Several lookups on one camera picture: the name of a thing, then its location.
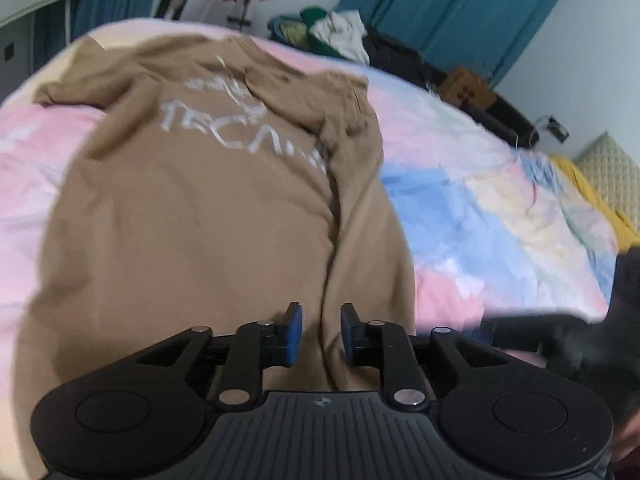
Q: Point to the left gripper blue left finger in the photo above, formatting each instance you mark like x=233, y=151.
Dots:
x=256, y=347

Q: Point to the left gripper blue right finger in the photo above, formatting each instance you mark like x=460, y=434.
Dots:
x=386, y=347

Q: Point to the tan printed t-shirt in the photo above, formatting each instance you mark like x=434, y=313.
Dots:
x=221, y=186

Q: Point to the pile of clothes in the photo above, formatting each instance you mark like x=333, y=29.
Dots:
x=343, y=35

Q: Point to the pastel tie-dye bed cover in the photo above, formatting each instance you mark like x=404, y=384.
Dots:
x=490, y=229

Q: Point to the yellow pillow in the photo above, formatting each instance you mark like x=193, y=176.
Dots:
x=608, y=179

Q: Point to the brown paper bag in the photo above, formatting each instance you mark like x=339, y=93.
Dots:
x=462, y=85

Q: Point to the right blue curtain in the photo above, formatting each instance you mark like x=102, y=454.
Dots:
x=487, y=36

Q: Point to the white dressing table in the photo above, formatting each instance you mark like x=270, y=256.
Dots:
x=20, y=20

